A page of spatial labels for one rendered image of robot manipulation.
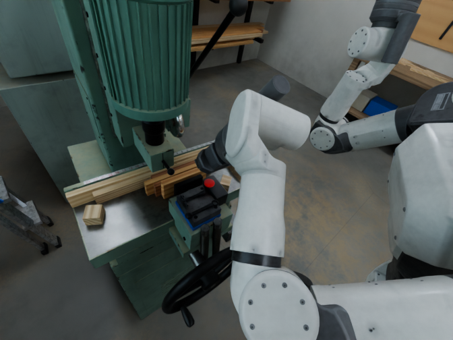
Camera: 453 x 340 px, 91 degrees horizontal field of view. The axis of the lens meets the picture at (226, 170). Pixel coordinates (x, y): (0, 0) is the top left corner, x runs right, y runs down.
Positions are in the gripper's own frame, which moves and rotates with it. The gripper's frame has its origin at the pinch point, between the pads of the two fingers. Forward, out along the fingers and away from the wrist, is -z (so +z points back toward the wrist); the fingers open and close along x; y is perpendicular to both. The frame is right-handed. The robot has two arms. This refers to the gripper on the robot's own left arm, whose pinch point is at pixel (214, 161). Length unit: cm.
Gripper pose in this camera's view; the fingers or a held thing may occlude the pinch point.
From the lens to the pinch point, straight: 56.4
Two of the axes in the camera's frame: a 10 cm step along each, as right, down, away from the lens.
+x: 8.1, -3.3, 4.9
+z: 4.3, -2.6, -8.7
